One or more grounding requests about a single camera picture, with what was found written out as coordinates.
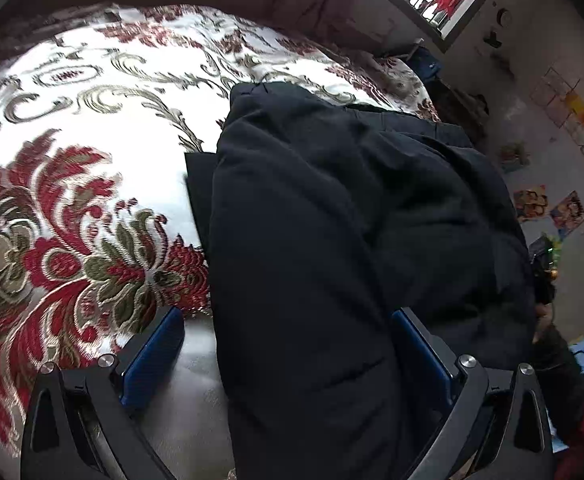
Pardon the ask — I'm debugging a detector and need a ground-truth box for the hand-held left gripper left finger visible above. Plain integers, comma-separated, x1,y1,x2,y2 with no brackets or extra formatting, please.
20,306,186,480

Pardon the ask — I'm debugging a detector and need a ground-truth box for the blue bag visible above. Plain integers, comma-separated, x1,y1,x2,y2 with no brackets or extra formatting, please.
412,45,445,82

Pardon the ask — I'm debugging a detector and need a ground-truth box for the black padded jacket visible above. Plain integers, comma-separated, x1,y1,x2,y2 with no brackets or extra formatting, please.
184,81,539,480

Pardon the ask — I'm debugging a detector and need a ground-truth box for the floral bedspread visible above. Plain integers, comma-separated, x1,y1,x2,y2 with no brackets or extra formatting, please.
0,4,443,480

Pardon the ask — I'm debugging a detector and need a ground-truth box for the grid wall poster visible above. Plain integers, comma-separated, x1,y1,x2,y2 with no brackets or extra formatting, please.
529,65,584,177

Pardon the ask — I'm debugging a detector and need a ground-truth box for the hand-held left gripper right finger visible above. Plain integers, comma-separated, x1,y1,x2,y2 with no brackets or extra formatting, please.
392,307,555,480

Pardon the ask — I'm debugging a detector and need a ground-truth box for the low wooden shelf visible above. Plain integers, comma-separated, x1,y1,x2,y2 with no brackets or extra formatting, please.
437,85,489,137

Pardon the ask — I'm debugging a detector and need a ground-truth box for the person's right hand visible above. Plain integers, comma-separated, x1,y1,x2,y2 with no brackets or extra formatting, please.
534,304,556,345

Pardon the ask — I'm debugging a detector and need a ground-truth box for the colourful wall sticker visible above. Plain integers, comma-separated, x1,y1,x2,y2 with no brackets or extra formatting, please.
549,190,584,241
512,185,548,224

